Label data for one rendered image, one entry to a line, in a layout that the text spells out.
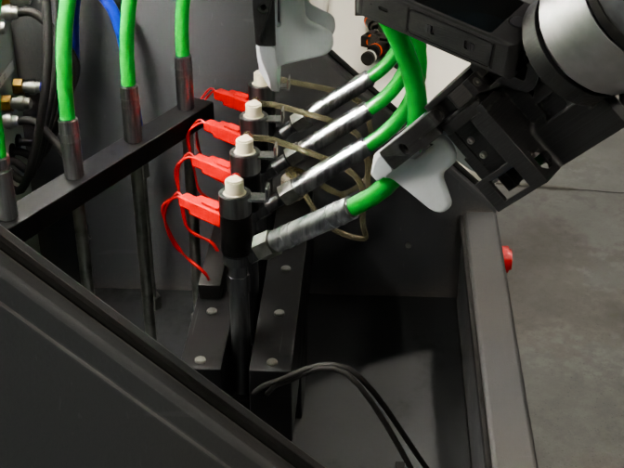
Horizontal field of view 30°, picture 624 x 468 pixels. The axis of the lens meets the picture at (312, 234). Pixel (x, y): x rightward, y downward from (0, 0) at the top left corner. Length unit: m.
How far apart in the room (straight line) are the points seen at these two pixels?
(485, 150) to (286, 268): 0.47
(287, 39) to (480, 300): 0.40
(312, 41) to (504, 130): 0.25
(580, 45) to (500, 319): 0.56
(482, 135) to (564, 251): 2.46
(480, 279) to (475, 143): 0.50
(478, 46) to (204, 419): 0.27
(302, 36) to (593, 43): 0.33
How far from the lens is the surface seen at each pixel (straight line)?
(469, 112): 0.71
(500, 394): 1.06
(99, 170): 1.11
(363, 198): 0.83
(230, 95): 1.24
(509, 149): 0.70
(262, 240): 0.89
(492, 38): 0.68
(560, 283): 3.04
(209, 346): 1.06
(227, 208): 0.99
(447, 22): 0.69
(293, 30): 0.91
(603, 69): 0.64
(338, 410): 1.22
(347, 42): 1.74
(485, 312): 1.17
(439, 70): 1.65
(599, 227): 3.32
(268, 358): 1.04
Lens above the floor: 1.59
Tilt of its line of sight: 30 degrees down
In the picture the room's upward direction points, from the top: straight up
